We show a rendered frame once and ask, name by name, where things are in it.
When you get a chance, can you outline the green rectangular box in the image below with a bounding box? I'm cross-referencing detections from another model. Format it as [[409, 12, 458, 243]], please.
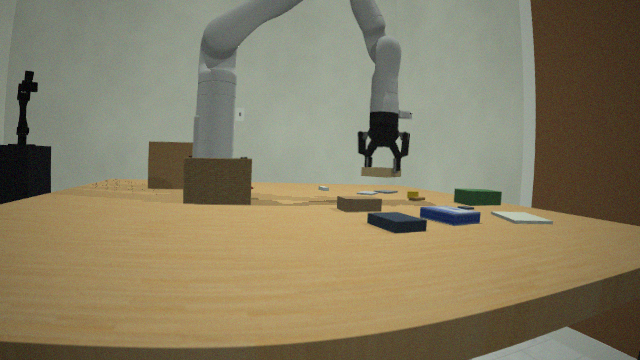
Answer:
[[454, 189, 502, 206]]

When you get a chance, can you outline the blue flat box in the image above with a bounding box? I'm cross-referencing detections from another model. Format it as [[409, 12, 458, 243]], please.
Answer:
[[420, 206, 481, 226]]

